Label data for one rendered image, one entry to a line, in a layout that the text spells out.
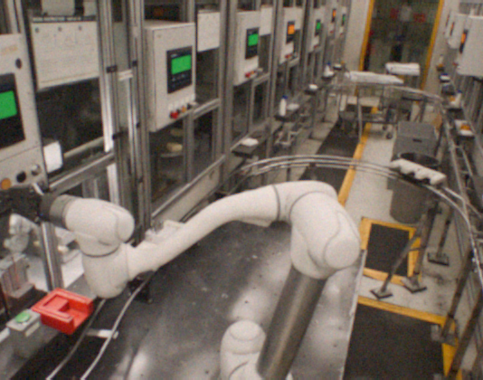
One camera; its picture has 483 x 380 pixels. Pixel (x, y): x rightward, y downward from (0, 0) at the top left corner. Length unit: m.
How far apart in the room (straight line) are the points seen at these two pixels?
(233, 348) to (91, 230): 0.63
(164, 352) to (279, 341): 0.68
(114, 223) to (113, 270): 0.15
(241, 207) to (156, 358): 0.84
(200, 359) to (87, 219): 0.86
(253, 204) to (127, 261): 0.37
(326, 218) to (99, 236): 0.55
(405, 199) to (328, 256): 3.34
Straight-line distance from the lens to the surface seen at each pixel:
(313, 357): 1.82
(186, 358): 1.77
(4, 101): 1.36
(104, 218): 1.09
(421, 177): 3.20
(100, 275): 1.19
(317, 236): 1.01
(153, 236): 2.01
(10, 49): 1.40
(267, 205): 1.15
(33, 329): 1.52
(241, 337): 1.46
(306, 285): 1.12
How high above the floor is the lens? 1.98
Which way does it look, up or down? 26 degrees down
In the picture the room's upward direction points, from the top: 3 degrees clockwise
